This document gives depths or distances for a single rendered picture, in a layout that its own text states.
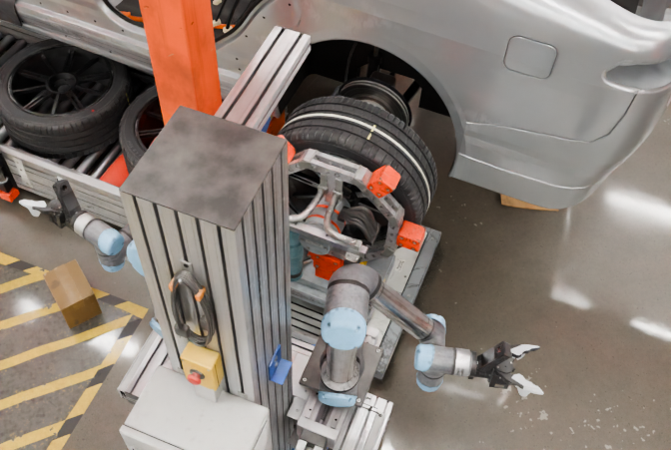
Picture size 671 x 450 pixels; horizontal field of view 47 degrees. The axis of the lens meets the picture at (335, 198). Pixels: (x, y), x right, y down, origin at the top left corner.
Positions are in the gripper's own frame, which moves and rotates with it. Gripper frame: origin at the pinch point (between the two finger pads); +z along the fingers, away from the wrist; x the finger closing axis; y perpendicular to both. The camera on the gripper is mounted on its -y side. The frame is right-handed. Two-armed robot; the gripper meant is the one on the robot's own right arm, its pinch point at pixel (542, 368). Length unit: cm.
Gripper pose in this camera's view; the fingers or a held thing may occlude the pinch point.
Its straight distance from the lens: 226.8
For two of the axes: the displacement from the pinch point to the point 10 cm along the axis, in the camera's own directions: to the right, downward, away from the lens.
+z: 9.9, 1.2, -0.5
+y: -0.5, 7.1, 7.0
